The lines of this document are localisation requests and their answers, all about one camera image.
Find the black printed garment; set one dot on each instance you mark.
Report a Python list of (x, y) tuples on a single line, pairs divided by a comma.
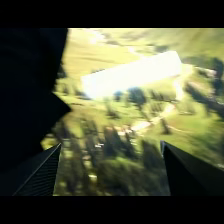
[(26, 93)]

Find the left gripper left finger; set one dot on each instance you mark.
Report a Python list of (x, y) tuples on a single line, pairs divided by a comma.
[(40, 180)]

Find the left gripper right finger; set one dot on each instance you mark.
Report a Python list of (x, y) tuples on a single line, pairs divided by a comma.
[(190, 173)]

